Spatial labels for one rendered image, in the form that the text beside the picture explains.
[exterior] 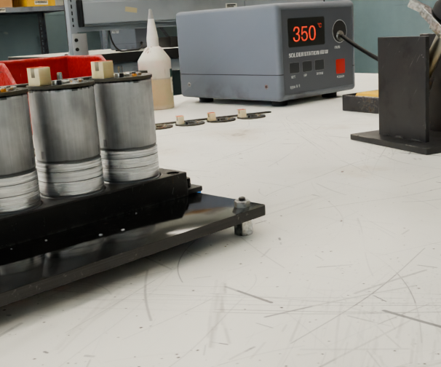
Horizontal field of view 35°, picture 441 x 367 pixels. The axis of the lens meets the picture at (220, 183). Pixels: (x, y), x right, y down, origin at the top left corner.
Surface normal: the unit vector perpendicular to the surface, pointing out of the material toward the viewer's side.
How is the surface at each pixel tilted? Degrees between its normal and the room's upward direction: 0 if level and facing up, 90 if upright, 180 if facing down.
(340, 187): 0
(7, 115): 90
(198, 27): 90
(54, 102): 90
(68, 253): 0
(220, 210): 0
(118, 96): 90
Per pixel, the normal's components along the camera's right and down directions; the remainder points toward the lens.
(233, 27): -0.74, 0.19
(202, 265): -0.07, -0.97
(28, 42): 0.59, 0.14
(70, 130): 0.38, 0.18
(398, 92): -0.91, 0.15
